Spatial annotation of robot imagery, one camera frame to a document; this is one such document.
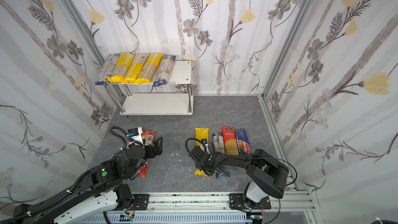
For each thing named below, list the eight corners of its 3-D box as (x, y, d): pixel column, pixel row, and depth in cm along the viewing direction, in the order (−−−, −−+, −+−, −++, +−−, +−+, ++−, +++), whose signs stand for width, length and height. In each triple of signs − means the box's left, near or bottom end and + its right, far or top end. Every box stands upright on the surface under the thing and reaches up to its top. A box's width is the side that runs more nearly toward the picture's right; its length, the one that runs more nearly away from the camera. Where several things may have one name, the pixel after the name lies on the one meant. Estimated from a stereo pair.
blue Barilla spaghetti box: (239, 156, 92) (240, 153, 88) (235, 131, 103) (236, 127, 99) (249, 156, 92) (251, 153, 88) (244, 131, 103) (246, 127, 99)
